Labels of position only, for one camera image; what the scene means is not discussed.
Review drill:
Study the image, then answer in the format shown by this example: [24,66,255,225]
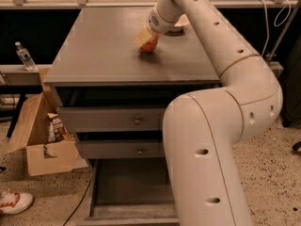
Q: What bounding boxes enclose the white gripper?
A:
[135,7,174,49]

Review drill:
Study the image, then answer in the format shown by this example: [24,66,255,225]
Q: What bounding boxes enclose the red apple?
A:
[140,38,158,53]

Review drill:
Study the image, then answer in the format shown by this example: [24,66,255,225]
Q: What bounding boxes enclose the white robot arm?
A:
[135,0,283,226]

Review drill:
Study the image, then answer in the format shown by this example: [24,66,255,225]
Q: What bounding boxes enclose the grey wooden drawer cabinet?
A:
[42,6,222,226]

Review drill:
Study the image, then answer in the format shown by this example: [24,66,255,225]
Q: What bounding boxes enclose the grey top drawer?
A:
[57,107,165,133]

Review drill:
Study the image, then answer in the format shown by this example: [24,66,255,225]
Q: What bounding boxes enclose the grey middle drawer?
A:
[76,131,165,159]

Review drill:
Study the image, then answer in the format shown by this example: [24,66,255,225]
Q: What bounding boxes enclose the grey open bottom drawer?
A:
[76,158,180,226]

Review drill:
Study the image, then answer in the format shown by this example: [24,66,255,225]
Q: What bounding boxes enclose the beige paper bowl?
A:
[172,14,190,32]

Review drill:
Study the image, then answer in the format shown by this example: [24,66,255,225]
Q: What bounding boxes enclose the clear plastic water bottle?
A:
[15,41,36,71]

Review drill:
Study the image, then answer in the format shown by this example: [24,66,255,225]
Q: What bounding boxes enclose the metal stand pole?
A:
[266,0,301,63]

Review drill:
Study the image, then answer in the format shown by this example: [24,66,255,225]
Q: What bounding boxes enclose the brown snack bag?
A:
[48,113,66,142]

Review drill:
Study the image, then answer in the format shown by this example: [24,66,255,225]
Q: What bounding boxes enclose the black table leg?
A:
[7,94,27,138]

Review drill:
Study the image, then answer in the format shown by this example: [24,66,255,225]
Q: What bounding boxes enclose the dark cabinet at right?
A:
[281,38,301,127]

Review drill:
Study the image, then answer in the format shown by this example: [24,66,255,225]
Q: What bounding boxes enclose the open cardboard box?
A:
[5,69,86,176]

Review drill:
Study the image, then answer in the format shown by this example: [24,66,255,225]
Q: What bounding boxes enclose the white and red sneaker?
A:
[0,189,34,215]

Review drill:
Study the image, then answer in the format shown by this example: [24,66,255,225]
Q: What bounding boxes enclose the white cable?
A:
[257,0,293,58]

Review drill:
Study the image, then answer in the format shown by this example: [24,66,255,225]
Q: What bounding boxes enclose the black floor cable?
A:
[61,176,94,226]

